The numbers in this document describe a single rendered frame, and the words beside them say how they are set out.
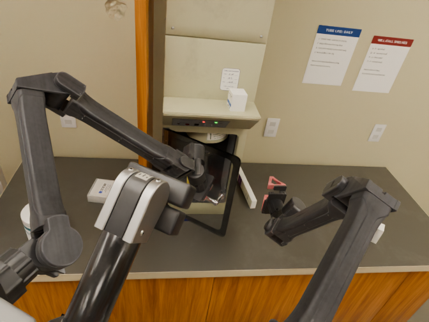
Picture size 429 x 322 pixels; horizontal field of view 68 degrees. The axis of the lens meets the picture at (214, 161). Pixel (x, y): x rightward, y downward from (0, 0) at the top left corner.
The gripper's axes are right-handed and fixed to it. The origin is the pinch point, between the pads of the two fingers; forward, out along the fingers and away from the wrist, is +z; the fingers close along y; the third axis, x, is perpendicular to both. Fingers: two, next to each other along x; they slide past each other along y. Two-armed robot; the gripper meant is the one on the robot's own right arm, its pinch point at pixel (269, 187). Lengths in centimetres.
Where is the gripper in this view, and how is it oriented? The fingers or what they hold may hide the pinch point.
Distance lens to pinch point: 125.7
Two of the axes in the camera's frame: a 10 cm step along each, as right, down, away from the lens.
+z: -1.0, -6.1, 7.8
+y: 1.1, -7.9, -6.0
